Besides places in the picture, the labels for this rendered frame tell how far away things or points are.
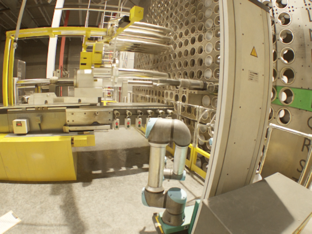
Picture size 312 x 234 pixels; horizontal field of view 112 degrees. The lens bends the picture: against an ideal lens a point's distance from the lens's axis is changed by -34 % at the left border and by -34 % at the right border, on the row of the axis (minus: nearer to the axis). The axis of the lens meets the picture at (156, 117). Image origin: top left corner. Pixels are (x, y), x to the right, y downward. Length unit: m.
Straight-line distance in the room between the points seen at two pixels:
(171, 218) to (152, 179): 0.28
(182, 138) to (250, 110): 0.37
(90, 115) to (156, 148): 1.65
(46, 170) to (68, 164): 0.34
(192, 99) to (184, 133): 2.56
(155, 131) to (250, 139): 0.49
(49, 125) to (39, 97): 0.43
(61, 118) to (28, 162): 0.79
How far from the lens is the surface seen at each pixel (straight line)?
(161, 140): 0.82
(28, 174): 2.44
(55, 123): 2.47
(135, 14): 1.69
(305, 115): 2.35
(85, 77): 2.37
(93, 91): 2.28
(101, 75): 2.09
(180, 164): 1.00
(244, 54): 0.76
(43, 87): 2.97
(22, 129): 2.48
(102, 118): 2.38
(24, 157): 2.33
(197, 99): 3.44
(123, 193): 2.01
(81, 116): 2.36
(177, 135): 0.82
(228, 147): 0.74
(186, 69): 4.05
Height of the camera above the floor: 1.25
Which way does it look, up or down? 11 degrees down
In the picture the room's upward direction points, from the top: 3 degrees clockwise
